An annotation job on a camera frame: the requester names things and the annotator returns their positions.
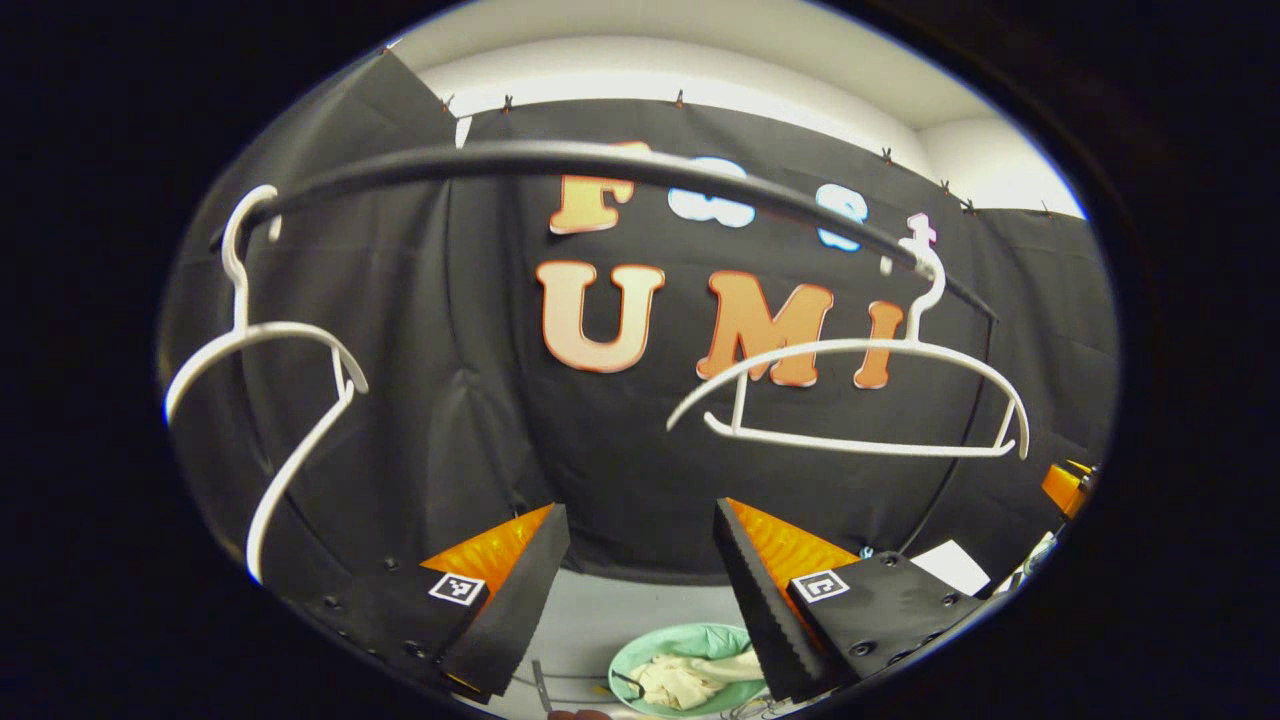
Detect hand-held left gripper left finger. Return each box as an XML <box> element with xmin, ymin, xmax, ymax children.
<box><xmin>305</xmin><ymin>502</ymin><xmax>572</xmax><ymax>701</ymax></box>

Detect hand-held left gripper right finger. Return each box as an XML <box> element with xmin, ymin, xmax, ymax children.
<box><xmin>712</xmin><ymin>497</ymin><xmax>986</xmax><ymax>704</ymax></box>

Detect cream button shirt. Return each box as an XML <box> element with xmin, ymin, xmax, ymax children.
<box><xmin>628</xmin><ymin>648</ymin><xmax>766</xmax><ymax>711</ymax></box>

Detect white clothes hanger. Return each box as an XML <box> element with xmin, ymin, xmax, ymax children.
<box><xmin>665</xmin><ymin>212</ymin><xmax>1031</xmax><ymax>461</ymax></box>
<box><xmin>163</xmin><ymin>184</ymin><xmax>371</xmax><ymax>586</ymax></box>

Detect black clothes rack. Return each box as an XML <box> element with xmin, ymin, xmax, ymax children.
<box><xmin>210</xmin><ymin>140</ymin><xmax>1001</xmax><ymax>556</ymax></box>

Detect white side table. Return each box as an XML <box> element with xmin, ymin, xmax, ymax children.
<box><xmin>1000</xmin><ymin>530</ymin><xmax>1061</xmax><ymax>599</ymax></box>

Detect white storage box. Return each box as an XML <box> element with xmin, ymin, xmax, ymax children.
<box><xmin>908</xmin><ymin>539</ymin><xmax>993</xmax><ymax>598</ymax></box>

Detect black backdrop cloth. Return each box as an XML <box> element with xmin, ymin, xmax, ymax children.
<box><xmin>158</xmin><ymin>50</ymin><xmax>1121</xmax><ymax>601</ymax></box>

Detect floor cables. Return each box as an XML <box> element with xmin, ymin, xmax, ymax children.
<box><xmin>720</xmin><ymin>693</ymin><xmax>801</xmax><ymax>720</ymax></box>

